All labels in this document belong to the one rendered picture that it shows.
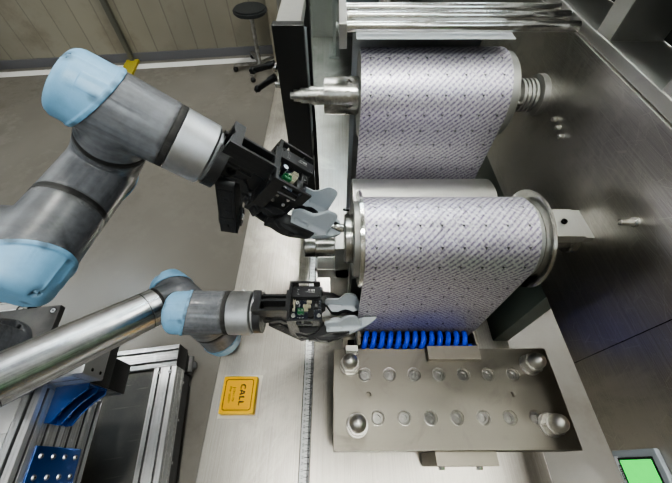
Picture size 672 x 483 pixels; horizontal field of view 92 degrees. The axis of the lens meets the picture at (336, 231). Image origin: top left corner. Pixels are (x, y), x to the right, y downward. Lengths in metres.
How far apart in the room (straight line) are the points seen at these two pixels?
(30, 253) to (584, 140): 0.68
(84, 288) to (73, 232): 1.91
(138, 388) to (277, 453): 1.01
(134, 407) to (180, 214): 1.20
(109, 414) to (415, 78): 1.59
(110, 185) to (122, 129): 0.09
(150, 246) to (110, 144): 1.89
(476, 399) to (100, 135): 0.66
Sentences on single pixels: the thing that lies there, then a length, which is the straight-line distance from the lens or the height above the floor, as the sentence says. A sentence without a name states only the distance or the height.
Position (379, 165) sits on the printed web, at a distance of 0.63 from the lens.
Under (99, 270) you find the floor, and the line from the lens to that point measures 2.35.
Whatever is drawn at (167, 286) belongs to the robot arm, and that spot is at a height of 1.06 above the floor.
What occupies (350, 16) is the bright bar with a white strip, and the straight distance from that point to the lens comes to 0.59.
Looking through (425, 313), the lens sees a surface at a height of 1.11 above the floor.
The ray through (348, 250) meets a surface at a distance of 0.46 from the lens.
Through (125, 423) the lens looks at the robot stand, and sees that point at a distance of 1.66.
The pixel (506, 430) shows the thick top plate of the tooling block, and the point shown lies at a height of 1.03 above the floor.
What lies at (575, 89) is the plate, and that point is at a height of 1.39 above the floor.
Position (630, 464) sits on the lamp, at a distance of 0.59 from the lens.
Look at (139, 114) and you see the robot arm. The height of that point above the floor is 1.47.
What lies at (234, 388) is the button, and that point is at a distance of 0.77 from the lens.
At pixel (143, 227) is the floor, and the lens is 2.41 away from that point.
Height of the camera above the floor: 1.65
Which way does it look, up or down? 54 degrees down
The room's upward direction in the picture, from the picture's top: straight up
